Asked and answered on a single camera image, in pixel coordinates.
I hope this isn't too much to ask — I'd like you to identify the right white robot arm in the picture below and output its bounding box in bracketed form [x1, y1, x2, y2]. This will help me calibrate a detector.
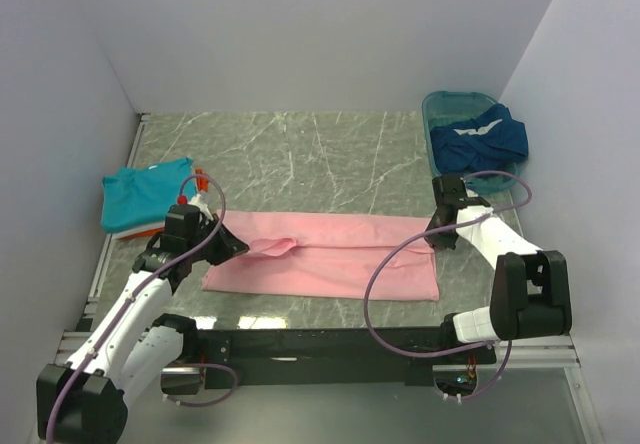
[424, 174, 572, 363]

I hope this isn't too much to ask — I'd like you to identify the navy blue t shirt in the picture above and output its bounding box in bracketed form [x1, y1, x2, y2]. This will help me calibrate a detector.
[430, 104, 529, 174]

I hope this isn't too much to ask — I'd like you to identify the aluminium rail frame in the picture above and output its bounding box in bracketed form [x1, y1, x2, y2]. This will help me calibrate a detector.
[56, 111, 604, 443]

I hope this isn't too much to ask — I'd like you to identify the orange folded t shirt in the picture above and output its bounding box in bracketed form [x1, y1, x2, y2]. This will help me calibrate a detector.
[113, 167, 211, 241]

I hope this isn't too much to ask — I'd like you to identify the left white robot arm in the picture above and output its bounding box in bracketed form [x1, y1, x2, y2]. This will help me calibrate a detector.
[36, 204, 249, 443]

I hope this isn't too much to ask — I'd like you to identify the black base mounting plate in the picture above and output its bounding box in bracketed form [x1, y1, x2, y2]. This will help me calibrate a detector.
[198, 328, 497, 386]

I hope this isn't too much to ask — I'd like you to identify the teal plastic bin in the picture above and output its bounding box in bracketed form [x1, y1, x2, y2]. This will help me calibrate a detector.
[422, 91, 525, 195]

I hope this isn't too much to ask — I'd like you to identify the teal folded t shirt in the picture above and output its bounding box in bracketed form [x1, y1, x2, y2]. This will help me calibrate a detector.
[101, 157, 195, 235]

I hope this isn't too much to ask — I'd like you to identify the pink t shirt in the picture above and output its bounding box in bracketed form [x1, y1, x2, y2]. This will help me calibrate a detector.
[201, 211, 428, 299]

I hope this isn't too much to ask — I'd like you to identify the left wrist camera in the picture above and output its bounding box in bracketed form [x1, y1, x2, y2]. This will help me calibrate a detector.
[176, 193, 212, 219]

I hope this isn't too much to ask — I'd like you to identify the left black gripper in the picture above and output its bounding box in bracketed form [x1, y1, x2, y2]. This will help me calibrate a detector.
[186, 214, 249, 266]

